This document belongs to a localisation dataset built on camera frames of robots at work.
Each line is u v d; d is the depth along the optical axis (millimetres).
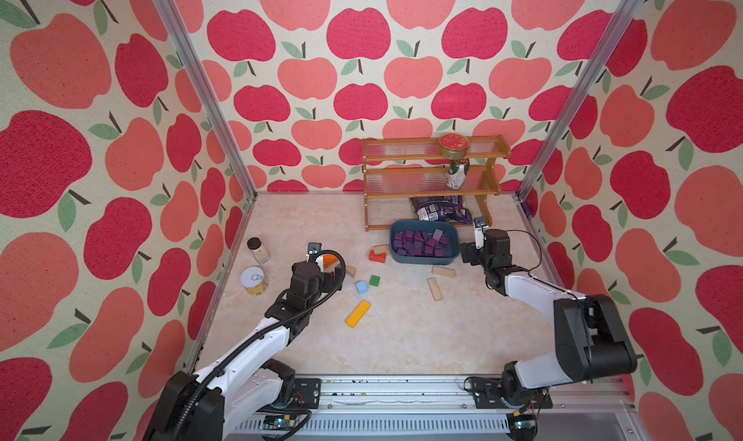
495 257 717
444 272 985
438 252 1005
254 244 936
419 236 1045
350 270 958
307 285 630
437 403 735
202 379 426
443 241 1041
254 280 906
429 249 1010
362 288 927
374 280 954
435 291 932
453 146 897
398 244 1016
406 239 1037
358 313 888
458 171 956
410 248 1014
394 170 1154
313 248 730
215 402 403
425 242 1021
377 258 1008
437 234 1045
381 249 1021
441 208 1053
